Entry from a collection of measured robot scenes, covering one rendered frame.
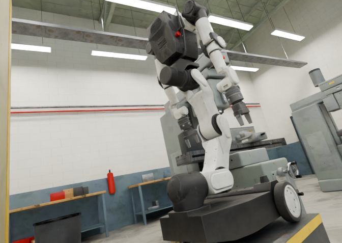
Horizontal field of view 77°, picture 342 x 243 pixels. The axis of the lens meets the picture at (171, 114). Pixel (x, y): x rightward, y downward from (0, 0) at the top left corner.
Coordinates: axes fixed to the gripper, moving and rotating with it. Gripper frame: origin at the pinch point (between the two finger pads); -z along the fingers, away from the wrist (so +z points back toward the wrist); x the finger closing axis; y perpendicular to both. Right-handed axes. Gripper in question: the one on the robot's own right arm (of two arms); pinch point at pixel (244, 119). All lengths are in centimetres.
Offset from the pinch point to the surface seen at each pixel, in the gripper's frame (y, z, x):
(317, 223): -7, -63, 13
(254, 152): 34, -23, 63
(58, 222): 204, -22, -45
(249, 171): 35, -34, 44
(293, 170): 7, -42, 51
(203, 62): 46, 75, 67
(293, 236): -6, -56, -16
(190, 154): 60, -6, 15
